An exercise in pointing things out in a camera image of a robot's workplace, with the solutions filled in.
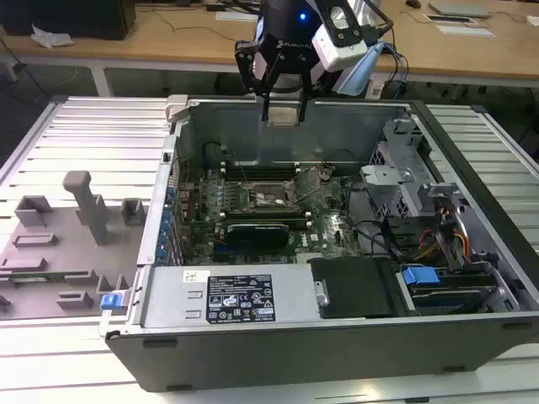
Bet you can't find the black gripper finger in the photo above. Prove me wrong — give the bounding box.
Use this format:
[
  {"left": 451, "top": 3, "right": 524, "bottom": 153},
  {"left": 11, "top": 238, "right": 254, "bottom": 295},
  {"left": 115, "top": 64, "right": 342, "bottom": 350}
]
[
  {"left": 233, "top": 40, "right": 283, "bottom": 123},
  {"left": 296, "top": 73, "right": 317, "bottom": 125}
]

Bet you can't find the silver square CPU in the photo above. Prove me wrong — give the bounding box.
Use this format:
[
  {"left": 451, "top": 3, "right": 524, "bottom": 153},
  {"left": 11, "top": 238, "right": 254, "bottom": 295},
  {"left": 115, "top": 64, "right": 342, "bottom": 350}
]
[{"left": 267, "top": 106, "right": 301, "bottom": 129}]

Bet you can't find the black RAM slot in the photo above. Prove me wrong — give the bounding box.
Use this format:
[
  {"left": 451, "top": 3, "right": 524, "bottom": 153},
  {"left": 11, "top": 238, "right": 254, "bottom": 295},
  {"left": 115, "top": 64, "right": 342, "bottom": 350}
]
[
  {"left": 221, "top": 212, "right": 314, "bottom": 221},
  {"left": 220, "top": 171, "right": 301, "bottom": 177},
  {"left": 221, "top": 209, "right": 313, "bottom": 216},
  {"left": 221, "top": 220, "right": 315, "bottom": 231},
  {"left": 220, "top": 165, "right": 301, "bottom": 171},
  {"left": 220, "top": 173, "right": 301, "bottom": 181},
  {"left": 221, "top": 216, "right": 314, "bottom": 225},
  {"left": 220, "top": 167, "right": 301, "bottom": 173}
]

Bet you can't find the CPU socket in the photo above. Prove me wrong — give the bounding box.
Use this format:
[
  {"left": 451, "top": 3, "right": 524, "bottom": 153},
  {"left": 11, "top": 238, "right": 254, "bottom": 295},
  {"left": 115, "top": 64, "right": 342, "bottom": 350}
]
[{"left": 247, "top": 180, "right": 296, "bottom": 214}]

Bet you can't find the black disk bay cover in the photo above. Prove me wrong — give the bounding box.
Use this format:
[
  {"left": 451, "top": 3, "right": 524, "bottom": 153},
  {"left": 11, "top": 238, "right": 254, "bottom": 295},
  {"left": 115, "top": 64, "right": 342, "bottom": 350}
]
[{"left": 307, "top": 257, "right": 406, "bottom": 319}]

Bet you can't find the white keyboard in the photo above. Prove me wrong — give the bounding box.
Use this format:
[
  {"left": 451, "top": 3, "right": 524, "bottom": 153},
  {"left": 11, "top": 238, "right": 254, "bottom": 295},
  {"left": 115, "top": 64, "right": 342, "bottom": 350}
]
[{"left": 215, "top": 10, "right": 261, "bottom": 22}]

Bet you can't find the pale blue teach pendant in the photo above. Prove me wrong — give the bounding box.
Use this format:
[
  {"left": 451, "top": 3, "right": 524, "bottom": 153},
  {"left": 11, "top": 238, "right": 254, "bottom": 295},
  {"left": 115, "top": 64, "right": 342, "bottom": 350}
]
[{"left": 335, "top": 40, "right": 387, "bottom": 96}]

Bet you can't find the metal drive cage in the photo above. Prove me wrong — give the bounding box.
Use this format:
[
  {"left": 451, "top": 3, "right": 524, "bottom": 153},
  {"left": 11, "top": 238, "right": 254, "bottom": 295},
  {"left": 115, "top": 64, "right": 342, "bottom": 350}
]
[{"left": 360, "top": 119, "right": 464, "bottom": 221}]

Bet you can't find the wooden desk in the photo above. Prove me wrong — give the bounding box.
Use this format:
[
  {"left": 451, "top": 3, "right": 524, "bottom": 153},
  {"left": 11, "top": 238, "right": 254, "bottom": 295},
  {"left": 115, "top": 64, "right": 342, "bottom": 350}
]
[{"left": 0, "top": 0, "right": 539, "bottom": 98}]

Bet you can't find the green motherboard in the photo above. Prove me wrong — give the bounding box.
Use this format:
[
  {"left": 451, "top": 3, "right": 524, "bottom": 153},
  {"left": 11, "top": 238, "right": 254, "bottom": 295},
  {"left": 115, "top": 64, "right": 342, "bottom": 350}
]
[{"left": 179, "top": 163, "right": 368, "bottom": 267}]

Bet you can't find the white framed dark tablet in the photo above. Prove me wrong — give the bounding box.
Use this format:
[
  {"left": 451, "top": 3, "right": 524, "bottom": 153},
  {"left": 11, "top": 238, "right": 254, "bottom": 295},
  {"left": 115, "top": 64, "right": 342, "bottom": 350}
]
[{"left": 424, "top": 13, "right": 476, "bottom": 24}]

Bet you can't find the grey laptop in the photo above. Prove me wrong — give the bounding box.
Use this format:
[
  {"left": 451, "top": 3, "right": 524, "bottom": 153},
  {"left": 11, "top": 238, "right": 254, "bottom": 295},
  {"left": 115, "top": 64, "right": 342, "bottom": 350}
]
[{"left": 428, "top": 2, "right": 493, "bottom": 19}]

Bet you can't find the white paper sheet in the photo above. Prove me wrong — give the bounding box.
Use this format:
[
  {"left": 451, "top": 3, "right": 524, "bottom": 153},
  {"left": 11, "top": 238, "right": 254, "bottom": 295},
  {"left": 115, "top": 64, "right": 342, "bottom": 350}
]
[{"left": 435, "top": 24, "right": 497, "bottom": 39}]

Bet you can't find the grey power supply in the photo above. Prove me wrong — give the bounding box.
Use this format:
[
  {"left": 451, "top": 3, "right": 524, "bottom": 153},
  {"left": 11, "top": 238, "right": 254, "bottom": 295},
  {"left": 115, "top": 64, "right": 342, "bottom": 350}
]
[{"left": 141, "top": 264, "right": 322, "bottom": 328}]

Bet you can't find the hard disk in blue carrier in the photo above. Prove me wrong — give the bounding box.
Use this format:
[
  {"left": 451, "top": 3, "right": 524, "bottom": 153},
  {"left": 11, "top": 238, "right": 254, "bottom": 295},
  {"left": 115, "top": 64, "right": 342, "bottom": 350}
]
[{"left": 399, "top": 263, "right": 500, "bottom": 316}]

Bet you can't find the large black box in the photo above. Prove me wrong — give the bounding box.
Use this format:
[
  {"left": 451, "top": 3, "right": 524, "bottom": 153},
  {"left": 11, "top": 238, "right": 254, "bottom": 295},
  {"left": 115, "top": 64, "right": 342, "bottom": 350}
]
[{"left": 2, "top": 0, "right": 138, "bottom": 41}]

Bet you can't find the white crumpled paper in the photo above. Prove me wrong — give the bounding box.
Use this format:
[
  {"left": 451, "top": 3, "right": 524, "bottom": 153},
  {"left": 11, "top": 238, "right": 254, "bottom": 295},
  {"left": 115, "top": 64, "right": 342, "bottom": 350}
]
[{"left": 31, "top": 23, "right": 75, "bottom": 50}]

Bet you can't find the blue case latch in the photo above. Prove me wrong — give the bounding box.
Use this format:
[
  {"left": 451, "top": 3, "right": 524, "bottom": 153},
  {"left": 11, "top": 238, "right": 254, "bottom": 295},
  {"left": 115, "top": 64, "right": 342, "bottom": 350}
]
[{"left": 100, "top": 292, "right": 132, "bottom": 311}]

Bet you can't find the black open PC case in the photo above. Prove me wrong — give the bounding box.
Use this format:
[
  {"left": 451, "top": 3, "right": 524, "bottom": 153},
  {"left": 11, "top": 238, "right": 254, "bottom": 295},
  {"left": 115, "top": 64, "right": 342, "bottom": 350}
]
[{"left": 97, "top": 94, "right": 539, "bottom": 392}]

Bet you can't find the grey parts rack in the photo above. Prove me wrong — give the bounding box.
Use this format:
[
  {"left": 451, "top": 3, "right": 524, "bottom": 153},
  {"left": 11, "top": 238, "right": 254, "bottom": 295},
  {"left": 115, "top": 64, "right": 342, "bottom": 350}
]
[{"left": 0, "top": 170, "right": 149, "bottom": 323}]

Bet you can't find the green RAM stick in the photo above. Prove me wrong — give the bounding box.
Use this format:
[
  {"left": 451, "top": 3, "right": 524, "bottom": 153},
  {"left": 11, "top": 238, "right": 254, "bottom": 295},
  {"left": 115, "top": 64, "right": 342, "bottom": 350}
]
[{"left": 8, "top": 273, "right": 68, "bottom": 284}]

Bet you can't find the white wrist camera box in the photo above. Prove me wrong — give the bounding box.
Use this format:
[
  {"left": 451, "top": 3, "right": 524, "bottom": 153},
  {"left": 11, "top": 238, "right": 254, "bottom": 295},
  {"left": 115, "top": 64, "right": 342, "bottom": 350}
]
[{"left": 312, "top": 0, "right": 369, "bottom": 73}]

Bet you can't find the black camera cable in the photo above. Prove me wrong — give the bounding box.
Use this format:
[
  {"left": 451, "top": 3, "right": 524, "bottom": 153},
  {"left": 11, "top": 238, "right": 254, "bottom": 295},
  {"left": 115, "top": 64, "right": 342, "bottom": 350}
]
[{"left": 360, "top": 0, "right": 397, "bottom": 43}]

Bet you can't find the blue cable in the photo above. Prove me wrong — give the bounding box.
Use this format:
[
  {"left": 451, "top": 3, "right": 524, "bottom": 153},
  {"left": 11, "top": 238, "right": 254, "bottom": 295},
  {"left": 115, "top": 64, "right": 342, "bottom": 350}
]
[{"left": 380, "top": 40, "right": 412, "bottom": 86}]

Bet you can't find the black cable bundle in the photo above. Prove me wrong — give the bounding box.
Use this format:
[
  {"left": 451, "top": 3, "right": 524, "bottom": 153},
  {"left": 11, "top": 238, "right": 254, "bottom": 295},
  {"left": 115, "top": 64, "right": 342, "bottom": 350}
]
[{"left": 344, "top": 174, "right": 408, "bottom": 258}]

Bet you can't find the coloured wire bundle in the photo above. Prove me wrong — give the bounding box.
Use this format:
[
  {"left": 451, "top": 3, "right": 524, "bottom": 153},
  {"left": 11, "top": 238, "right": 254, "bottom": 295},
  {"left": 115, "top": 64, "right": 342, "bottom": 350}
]
[{"left": 414, "top": 197, "right": 472, "bottom": 264}]

